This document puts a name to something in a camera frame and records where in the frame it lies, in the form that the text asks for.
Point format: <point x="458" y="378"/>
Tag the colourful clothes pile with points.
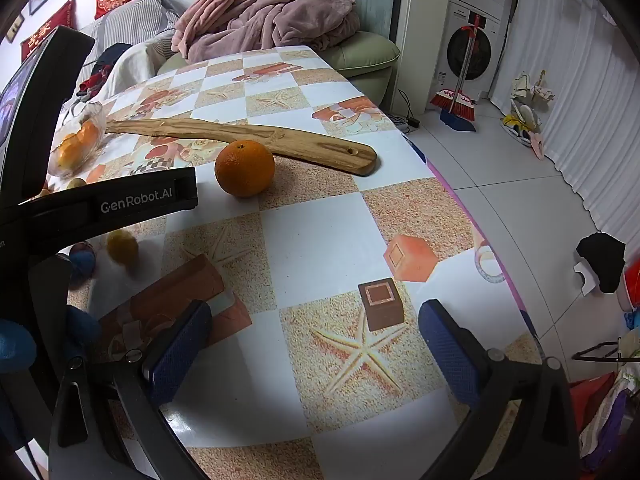
<point x="610" y="410"/>

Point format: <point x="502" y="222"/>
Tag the white cushion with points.
<point x="135" y="67"/>

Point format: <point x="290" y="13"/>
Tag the large orange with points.
<point x="245" y="167"/>

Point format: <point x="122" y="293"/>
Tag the black cloth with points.
<point x="602" y="260"/>

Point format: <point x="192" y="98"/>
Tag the dark clothes pile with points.
<point x="102" y="67"/>

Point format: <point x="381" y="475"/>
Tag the glass bowl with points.
<point x="95" y="120"/>

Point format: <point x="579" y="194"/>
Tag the small wall frame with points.
<point x="15" y="28"/>

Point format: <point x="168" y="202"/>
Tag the pile of slippers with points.
<point x="525" y="115"/>

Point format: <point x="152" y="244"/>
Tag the pink blanket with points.
<point x="265" y="5"/>

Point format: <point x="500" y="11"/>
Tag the blue dustpan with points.
<point x="457" y="121"/>

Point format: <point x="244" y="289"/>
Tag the red cherry tomato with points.
<point x="82" y="260"/>

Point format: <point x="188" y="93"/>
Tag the yellow cherry tomato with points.
<point x="122" y="247"/>

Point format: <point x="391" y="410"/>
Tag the power strip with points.
<point x="406" y="122"/>

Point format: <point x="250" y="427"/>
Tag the grey striped cloth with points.
<point x="130" y="20"/>

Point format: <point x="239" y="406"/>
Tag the red bucket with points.
<point x="631" y="287"/>

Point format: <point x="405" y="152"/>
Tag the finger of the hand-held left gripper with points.
<point x="82" y="330"/>
<point x="15" y="345"/>

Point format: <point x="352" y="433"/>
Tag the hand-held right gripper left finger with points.
<point x="180" y="352"/>

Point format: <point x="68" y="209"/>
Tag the green sofa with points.
<point x="370" y="55"/>

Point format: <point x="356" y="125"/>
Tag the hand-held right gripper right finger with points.
<point x="450" y="355"/>

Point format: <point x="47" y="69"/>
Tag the white washing machine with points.
<point x="475" y="45"/>

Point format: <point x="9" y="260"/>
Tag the white curtain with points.
<point x="590" y="110"/>

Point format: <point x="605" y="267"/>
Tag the long wooden board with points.
<point x="280" y="142"/>

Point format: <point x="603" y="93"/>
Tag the black metal rack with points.
<point x="600" y="347"/>

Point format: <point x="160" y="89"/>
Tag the small orange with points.
<point x="67" y="156"/>
<point x="85" y="135"/>

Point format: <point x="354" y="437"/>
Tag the red broom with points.
<point x="457" y="95"/>

